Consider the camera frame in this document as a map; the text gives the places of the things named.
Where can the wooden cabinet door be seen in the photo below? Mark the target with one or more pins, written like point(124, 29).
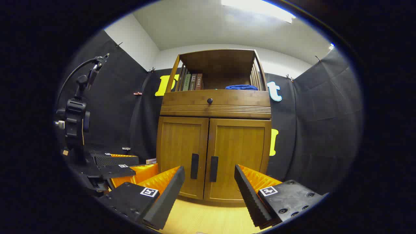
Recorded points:
point(240, 146)
point(177, 143)

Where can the large ceiling light panel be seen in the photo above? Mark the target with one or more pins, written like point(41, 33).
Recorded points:
point(260, 8)

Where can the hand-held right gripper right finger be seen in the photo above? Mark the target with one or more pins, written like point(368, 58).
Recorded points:
point(248, 198)

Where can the reddish brown book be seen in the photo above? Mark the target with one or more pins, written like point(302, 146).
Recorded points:
point(199, 81)

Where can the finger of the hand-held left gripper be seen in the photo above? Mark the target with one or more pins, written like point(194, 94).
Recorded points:
point(113, 171)
point(117, 161)

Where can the green book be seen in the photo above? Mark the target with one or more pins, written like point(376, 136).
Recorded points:
point(187, 82)

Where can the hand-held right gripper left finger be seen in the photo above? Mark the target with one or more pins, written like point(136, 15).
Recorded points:
point(169, 198)

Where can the black backdrop cloth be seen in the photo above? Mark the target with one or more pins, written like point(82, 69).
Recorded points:
point(312, 123)

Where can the small ceiling light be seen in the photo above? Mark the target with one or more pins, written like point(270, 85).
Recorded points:
point(331, 46)

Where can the wooden drawer with dark knob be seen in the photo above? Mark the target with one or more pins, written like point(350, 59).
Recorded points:
point(188, 97)

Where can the wooden double-door shoe cabinet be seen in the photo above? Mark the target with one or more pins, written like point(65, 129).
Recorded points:
point(214, 61)

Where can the blue folded cloth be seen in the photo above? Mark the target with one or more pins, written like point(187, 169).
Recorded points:
point(242, 87)

